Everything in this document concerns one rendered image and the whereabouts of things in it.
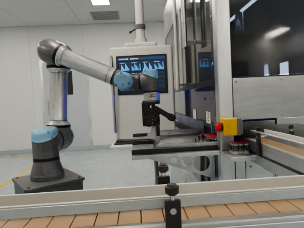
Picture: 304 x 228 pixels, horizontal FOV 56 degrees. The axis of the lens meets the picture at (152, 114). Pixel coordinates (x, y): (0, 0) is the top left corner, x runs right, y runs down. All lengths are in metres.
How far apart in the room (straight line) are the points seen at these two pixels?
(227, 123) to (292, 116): 0.34
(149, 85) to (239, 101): 0.42
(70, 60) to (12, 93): 6.11
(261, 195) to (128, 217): 0.22
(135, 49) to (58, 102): 1.01
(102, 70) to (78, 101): 5.69
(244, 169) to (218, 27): 0.64
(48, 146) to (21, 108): 5.99
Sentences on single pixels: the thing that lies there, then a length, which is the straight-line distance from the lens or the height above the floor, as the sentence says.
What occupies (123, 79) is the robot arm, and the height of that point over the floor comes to 1.22.
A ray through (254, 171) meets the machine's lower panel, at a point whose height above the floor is 0.78.
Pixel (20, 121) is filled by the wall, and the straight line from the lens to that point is 7.34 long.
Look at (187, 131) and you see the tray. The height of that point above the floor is 0.90.
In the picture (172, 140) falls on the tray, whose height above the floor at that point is 0.90.
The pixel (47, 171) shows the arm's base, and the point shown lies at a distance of 1.36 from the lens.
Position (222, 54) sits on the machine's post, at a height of 1.31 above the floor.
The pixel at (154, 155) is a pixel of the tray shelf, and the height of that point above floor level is 0.87.
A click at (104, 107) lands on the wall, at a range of 6.85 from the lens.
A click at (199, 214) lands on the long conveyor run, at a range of 0.52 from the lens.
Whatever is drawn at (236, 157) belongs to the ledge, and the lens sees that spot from 1.21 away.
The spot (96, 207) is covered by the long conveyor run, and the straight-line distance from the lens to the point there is 0.48.
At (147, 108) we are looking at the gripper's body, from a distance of 1.36.
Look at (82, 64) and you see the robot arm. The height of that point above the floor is 1.30.
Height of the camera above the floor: 1.13
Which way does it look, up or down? 3 degrees down
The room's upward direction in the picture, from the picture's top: 3 degrees counter-clockwise
